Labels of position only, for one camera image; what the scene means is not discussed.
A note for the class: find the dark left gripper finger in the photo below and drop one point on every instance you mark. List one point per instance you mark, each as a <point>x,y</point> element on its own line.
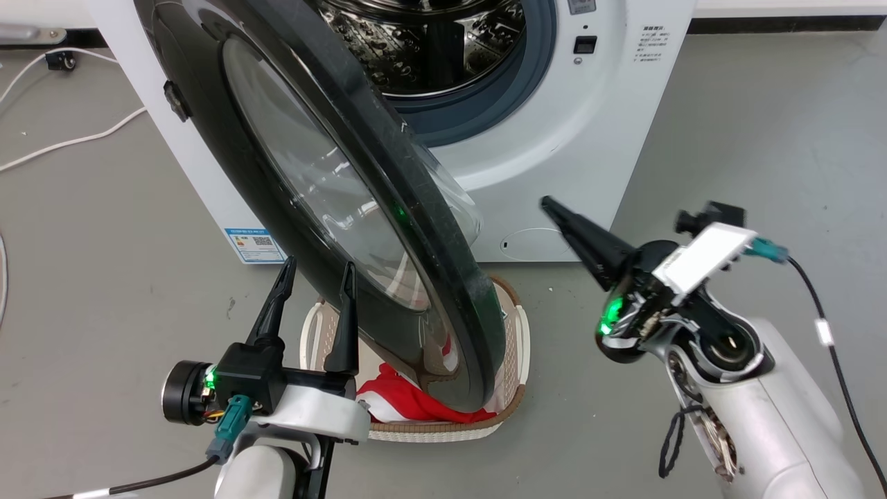
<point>276,305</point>
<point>345,333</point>

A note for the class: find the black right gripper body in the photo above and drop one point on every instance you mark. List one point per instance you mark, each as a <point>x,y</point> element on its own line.
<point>634,312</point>

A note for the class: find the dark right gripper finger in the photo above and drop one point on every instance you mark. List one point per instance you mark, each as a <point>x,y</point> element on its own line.
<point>596,246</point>

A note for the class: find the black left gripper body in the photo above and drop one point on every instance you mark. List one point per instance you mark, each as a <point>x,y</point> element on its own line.
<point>249,374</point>

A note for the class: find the black round glass washer door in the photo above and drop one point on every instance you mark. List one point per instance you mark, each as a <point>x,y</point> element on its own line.
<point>229,173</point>

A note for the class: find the white front-load washing machine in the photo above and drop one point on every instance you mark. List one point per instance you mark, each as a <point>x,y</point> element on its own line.
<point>554,138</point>

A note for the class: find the grey rubber door gasket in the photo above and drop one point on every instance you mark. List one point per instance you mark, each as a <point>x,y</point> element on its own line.
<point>533,76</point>

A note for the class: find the blue energy label sticker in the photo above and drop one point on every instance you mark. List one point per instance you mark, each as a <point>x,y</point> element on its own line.
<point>253,244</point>

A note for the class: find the red and white garment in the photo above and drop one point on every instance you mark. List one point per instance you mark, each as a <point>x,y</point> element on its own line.
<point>398,405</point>

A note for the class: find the white woven laundry basket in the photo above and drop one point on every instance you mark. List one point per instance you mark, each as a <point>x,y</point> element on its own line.
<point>516,339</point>

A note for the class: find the printed text instruction sticker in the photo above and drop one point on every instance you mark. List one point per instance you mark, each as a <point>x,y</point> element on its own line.
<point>650,44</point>

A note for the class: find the stainless steel washer drum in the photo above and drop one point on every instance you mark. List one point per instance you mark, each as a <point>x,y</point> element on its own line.
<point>416,48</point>

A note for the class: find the grey metal bar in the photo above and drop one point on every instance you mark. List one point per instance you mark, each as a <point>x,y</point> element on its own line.
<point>31,33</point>

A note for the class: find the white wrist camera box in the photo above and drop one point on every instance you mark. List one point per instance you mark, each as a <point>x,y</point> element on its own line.
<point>703,260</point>

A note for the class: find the black wall baseboard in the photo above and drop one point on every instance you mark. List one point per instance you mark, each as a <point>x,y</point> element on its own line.
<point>790,24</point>

